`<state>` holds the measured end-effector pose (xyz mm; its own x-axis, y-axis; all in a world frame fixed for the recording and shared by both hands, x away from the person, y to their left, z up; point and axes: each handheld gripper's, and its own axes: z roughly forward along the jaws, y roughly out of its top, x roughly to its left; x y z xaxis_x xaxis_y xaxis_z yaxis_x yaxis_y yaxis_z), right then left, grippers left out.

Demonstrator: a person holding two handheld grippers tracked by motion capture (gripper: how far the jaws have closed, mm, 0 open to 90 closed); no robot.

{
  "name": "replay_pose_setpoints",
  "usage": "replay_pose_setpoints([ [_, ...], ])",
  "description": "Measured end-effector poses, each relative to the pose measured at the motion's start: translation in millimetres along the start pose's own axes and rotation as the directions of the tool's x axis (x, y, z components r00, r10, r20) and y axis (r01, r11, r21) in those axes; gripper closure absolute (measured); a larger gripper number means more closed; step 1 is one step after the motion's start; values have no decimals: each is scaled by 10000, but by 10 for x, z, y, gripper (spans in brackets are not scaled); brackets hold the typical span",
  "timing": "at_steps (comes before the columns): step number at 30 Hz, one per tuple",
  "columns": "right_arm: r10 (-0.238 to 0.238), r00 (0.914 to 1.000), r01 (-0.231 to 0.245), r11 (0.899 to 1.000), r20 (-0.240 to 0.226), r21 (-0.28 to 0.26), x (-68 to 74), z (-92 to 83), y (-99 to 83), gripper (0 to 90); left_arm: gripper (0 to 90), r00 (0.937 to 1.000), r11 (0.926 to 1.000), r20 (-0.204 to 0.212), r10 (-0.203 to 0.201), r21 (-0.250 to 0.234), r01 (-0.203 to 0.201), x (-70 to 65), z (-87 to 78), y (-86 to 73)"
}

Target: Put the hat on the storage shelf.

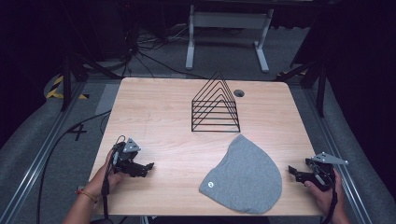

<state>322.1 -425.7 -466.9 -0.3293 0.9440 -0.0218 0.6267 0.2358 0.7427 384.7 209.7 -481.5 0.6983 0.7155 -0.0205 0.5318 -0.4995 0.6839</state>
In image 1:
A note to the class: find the grey knit beanie hat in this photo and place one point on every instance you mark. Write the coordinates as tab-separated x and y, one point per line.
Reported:
246	180

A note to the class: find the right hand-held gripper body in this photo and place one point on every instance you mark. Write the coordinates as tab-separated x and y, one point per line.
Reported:
322	172

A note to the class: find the black tripod stand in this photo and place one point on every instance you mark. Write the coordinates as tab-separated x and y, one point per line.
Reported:
320	84
67	81

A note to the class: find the yellow black floor tape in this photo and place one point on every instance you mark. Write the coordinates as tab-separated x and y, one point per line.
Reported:
57	90

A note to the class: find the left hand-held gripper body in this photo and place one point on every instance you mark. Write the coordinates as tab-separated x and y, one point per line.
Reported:
124	157

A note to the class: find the person's left hand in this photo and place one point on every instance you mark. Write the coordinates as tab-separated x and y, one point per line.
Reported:
107	179

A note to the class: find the aluminium floor rail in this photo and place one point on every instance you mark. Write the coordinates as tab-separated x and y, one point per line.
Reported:
336	149
37	158

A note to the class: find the white metal desk frame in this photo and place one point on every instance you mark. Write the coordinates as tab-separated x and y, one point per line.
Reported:
230	20

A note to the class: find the person's right hand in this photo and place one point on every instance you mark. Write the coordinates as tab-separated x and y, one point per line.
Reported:
327	197

